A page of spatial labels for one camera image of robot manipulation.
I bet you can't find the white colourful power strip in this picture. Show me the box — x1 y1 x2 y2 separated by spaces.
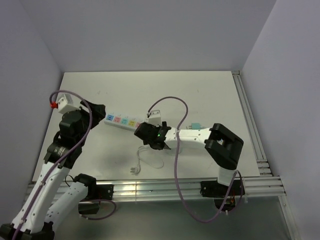
104 113 144 132

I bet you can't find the teal charger plug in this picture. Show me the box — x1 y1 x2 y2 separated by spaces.
187 122 203 130

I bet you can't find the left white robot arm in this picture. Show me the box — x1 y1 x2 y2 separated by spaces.
0 100 106 240

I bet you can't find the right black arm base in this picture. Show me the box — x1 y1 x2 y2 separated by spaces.
200 179 246 212

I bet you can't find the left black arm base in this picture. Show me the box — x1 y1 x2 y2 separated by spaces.
78 184 114 216

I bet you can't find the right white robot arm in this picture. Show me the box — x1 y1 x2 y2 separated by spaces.
134 121 244 195

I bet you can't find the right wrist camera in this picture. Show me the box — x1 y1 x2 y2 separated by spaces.
146 110 162 127

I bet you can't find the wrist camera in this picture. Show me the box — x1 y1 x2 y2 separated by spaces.
146 110 162 127
57 93 76 115

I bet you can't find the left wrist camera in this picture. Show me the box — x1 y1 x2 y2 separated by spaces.
57 93 76 115

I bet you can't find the white power strip cord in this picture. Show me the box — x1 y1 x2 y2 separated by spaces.
128 146 165 176

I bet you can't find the aluminium frame rail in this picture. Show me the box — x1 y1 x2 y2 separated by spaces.
13 70 301 240

